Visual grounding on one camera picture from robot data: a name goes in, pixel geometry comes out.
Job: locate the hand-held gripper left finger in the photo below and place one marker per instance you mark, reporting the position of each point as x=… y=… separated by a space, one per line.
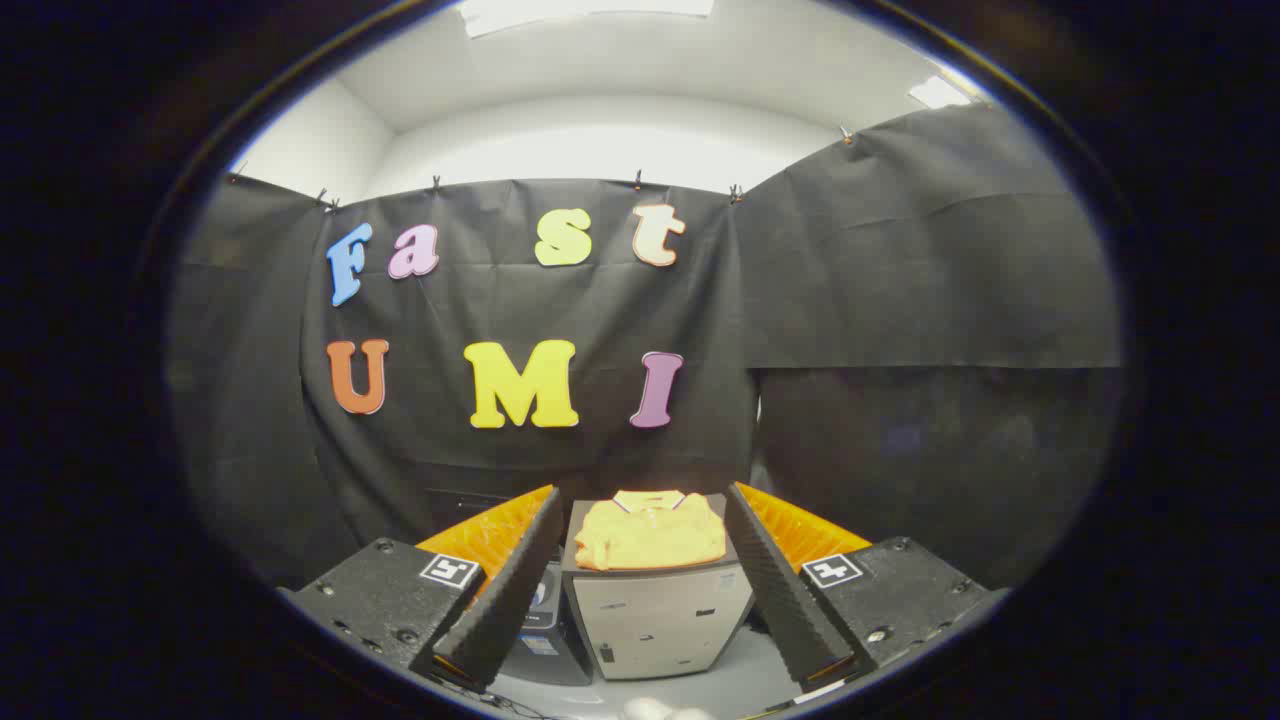
x=520 y=590

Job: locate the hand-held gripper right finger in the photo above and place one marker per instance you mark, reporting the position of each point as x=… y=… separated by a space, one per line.
x=775 y=590

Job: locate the grey washing machine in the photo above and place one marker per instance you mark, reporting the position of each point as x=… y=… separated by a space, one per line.
x=545 y=655

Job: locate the orange polo shirt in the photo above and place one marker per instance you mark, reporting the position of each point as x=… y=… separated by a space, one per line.
x=650 y=540

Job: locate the grey cabinet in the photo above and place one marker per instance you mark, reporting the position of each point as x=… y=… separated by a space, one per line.
x=650 y=620

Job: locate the black backdrop cloth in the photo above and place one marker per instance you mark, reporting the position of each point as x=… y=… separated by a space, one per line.
x=850 y=280

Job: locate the ceiling light panel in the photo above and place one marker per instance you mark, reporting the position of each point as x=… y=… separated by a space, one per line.
x=580 y=12
x=938 y=92

